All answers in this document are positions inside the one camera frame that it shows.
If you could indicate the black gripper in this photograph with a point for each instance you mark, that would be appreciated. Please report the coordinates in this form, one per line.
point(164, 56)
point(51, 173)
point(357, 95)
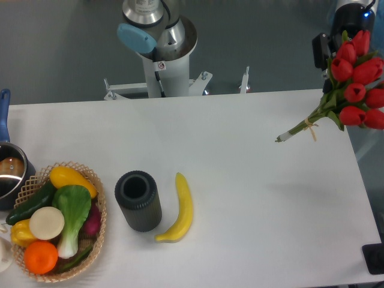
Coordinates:
point(324, 48)

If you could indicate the red tulip bouquet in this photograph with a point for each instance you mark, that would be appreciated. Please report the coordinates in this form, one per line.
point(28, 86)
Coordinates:
point(355, 94)

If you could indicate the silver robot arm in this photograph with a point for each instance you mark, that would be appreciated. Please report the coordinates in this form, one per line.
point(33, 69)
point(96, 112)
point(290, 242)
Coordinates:
point(349, 18)

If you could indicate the yellow banana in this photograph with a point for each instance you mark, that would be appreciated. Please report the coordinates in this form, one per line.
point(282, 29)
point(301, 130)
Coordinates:
point(185, 215)

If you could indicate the black device at edge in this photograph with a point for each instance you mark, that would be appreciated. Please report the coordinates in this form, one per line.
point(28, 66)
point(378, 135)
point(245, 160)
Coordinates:
point(373, 255)

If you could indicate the dark grey ribbed vase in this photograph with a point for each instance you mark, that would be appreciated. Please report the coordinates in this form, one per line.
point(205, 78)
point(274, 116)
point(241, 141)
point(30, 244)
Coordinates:
point(137, 196)

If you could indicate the woven wicker basket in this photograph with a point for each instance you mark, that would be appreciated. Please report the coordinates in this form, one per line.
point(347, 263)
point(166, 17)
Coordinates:
point(31, 186)

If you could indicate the green bok choy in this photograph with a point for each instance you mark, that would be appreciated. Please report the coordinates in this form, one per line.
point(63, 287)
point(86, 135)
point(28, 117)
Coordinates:
point(74, 202)

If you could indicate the yellow squash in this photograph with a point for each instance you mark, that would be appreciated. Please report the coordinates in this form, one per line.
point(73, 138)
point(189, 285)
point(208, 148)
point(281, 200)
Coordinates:
point(63, 176)

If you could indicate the purple red onion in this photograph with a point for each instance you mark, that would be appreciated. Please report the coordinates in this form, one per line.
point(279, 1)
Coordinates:
point(92, 224)

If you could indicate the green chili pepper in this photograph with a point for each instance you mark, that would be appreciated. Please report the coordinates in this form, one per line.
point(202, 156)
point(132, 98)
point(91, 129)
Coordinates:
point(75, 261)

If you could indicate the green cucumber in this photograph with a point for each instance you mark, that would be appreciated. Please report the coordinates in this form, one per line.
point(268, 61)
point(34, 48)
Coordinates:
point(42, 198)

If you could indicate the white round radish slice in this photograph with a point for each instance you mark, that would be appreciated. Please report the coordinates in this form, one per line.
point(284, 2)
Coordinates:
point(46, 223)

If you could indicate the orange fruit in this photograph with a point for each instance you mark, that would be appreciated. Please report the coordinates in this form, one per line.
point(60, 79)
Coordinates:
point(40, 257)

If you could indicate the yellow bell pepper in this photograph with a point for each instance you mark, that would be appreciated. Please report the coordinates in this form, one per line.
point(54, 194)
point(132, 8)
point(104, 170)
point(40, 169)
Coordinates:
point(21, 234)

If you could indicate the white ceramic object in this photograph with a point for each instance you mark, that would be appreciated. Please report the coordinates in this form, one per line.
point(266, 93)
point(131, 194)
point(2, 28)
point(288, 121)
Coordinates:
point(6, 252)

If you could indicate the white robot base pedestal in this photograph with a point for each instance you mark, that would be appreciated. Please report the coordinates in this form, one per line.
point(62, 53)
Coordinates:
point(164, 40)

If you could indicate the blue handled saucepan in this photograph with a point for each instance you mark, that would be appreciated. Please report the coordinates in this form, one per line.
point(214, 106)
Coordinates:
point(16, 168)

